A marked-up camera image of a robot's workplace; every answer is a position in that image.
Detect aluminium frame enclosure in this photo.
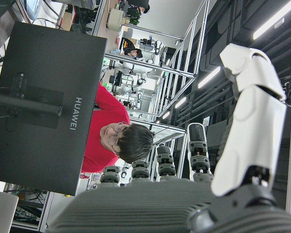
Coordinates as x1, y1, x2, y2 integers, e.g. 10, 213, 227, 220
92, 0, 210, 117

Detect green potted plant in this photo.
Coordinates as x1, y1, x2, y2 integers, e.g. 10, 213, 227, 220
129, 10, 142, 26

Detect long ceiling light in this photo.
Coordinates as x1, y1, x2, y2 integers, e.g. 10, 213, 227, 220
197, 66, 222, 89
253, 0, 291, 41
174, 97, 187, 109

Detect person in red shirt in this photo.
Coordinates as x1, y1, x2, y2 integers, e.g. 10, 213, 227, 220
81, 82, 154, 173

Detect person with black hair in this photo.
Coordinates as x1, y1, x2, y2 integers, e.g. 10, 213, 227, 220
127, 0, 151, 14

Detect black Huawei monitor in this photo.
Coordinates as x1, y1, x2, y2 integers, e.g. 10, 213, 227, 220
0, 21, 108, 196

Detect grey laptop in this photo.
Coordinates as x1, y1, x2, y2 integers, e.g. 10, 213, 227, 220
0, 189, 19, 233

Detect beige round appliance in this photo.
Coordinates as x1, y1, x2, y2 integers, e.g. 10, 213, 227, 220
107, 8, 125, 31

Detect person in black shirt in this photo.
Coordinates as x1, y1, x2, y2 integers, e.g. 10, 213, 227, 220
122, 37, 144, 59

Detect white humanoid robot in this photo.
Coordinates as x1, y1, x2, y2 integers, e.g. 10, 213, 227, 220
115, 40, 166, 87

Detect black monitor stand pole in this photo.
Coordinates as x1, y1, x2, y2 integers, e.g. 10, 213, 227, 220
0, 91, 64, 116

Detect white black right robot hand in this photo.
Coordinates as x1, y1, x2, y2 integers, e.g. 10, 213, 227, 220
46, 43, 291, 233

